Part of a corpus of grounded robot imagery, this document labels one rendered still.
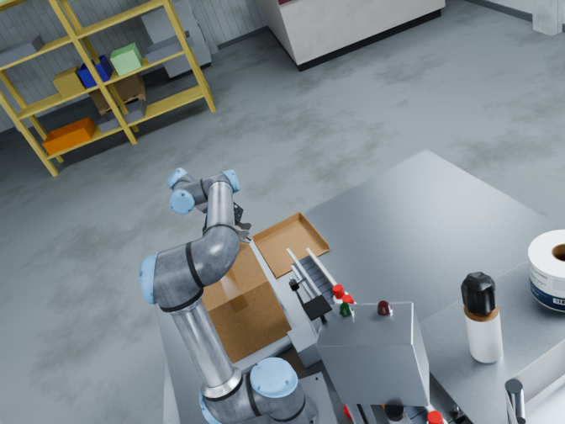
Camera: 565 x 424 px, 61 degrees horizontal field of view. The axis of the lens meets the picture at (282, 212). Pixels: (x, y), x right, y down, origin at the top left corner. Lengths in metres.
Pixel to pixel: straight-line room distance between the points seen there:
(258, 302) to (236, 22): 7.59
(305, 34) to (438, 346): 5.22
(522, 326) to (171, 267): 1.03
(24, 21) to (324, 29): 5.04
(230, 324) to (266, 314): 0.12
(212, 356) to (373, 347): 0.55
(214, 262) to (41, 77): 8.43
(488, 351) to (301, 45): 5.33
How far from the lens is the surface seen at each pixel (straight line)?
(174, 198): 1.48
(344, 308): 0.88
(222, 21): 8.88
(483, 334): 1.41
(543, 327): 1.61
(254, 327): 1.68
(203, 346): 1.26
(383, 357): 0.87
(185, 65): 8.18
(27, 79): 9.49
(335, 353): 0.88
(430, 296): 1.76
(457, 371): 1.51
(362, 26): 6.54
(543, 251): 1.61
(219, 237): 1.16
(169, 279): 1.15
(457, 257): 1.88
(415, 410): 1.46
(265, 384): 1.33
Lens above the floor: 2.14
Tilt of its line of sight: 34 degrees down
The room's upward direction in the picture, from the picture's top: 22 degrees counter-clockwise
